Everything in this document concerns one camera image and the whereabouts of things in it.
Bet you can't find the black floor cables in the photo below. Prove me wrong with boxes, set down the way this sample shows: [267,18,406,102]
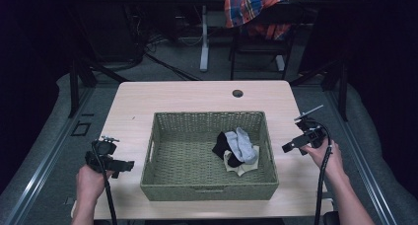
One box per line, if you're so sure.
[129,7,205,82]

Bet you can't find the person's left hand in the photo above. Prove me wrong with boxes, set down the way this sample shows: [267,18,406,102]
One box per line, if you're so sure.
[75,164,114,203]

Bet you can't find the plaid cloth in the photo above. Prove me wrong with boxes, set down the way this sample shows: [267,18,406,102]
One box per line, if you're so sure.
[224,0,303,40]

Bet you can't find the black sock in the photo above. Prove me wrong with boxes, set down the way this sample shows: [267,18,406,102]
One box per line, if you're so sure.
[211,131,244,169]

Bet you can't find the green woven basket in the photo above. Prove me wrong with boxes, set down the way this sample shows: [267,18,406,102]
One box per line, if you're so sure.
[139,111,280,202]

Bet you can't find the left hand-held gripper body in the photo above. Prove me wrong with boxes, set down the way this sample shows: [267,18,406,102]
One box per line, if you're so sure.
[85,135,120,174]

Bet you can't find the person's right hand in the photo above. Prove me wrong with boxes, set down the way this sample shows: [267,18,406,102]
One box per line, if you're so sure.
[301,139,347,184]

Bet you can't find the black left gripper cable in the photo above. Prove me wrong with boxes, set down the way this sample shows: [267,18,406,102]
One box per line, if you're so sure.
[91,142,118,225]

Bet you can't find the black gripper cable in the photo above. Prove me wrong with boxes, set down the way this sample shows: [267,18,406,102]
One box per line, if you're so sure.
[91,142,118,225]
[313,121,333,225]

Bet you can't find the black floor socket frame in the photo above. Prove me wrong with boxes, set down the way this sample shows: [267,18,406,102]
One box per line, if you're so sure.
[70,120,93,137]

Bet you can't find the black chair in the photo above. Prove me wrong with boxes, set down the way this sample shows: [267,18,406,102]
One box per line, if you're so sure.
[229,2,299,82]

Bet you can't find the black metal stand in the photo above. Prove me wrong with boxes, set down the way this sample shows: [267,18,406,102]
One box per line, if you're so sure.
[288,51,350,122]
[67,53,130,118]

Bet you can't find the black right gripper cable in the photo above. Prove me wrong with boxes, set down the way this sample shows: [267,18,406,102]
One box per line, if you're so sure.
[313,121,333,225]

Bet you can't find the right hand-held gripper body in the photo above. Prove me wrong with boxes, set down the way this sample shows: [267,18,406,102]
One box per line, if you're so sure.
[293,104,330,150]

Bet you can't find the cream sock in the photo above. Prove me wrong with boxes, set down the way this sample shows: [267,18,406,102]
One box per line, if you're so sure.
[223,144,261,178]

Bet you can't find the metal floor rail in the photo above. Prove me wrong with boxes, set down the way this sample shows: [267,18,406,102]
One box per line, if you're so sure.
[2,86,97,225]
[323,90,399,225]

